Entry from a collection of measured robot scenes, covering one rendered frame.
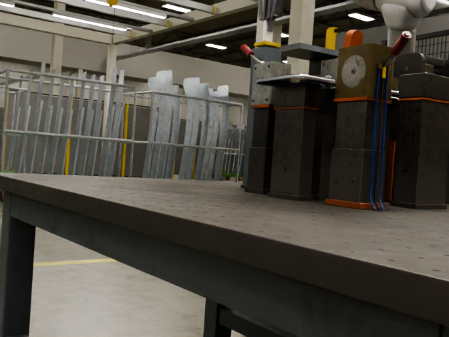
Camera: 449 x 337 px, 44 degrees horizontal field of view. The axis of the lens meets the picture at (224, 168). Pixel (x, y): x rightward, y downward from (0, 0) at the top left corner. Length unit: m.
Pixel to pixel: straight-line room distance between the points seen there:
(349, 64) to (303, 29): 8.68
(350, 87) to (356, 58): 0.07
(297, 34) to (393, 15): 7.81
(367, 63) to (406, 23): 0.92
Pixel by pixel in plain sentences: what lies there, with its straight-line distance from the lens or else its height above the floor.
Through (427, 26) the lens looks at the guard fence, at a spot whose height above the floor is 1.87.
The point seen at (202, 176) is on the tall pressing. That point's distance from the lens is 10.00.
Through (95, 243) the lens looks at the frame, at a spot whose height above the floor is 0.60.
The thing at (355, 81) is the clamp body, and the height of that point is 0.98.
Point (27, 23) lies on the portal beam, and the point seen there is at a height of 3.37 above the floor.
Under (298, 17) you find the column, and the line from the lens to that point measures 10.03.
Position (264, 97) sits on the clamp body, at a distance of 1.55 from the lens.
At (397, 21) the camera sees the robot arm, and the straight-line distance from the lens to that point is 2.18.
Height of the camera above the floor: 0.79
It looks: 1 degrees down
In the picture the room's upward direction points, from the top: 4 degrees clockwise
